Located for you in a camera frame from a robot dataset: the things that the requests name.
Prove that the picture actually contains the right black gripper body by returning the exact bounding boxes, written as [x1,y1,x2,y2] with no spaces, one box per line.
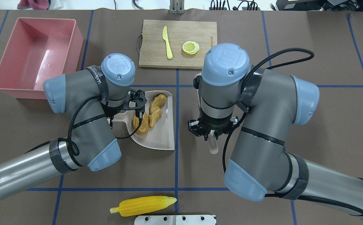
[187,116,239,141]

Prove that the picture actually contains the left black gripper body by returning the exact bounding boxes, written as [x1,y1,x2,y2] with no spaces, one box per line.
[123,89,147,118]

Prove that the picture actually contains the toy ginger root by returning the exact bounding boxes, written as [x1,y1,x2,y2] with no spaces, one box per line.
[148,94,167,128]

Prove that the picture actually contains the beige hand brush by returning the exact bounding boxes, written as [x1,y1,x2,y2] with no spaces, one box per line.
[207,130,219,155]

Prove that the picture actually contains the toy potato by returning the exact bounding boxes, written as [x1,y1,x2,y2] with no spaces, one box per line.
[132,113,150,135]

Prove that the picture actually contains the beige dustpan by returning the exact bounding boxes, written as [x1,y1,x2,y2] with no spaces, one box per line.
[111,91,176,151]

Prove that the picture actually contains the toy corn cob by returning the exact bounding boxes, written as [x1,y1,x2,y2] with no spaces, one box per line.
[110,196,177,217]

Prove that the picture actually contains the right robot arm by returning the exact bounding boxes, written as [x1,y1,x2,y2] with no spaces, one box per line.
[188,43,363,221]

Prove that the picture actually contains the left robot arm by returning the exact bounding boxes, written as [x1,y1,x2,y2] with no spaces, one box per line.
[0,53,146,201]

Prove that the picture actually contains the pink plastic bin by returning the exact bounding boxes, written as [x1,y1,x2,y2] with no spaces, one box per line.
[0,17,84,99]

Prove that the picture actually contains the bamboo cutting board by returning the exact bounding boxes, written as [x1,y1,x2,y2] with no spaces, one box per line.
[139,19,217,69]

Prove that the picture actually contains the yellow plastic knife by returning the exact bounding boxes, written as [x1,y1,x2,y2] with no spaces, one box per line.
[162,26,173,60]

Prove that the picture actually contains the lemon slices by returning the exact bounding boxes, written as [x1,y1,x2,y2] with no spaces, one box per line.
[182,41,200,55]

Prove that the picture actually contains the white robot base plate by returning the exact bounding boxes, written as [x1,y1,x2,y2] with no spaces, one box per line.
[134,215,217,225]

